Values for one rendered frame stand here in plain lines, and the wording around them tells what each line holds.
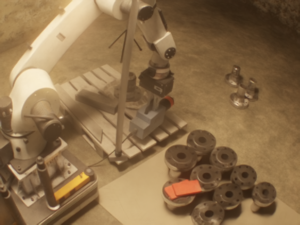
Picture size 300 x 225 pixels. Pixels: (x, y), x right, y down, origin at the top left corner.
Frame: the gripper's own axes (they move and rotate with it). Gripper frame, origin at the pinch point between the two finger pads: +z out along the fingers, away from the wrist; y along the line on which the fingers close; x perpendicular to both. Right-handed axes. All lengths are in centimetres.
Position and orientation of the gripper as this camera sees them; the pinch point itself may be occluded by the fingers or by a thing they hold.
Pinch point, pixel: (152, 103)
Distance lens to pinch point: 276.9
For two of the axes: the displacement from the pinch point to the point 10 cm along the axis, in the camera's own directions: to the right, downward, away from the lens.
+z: -1.2, 7.6, 6.4
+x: 5.9, -4.6, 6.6
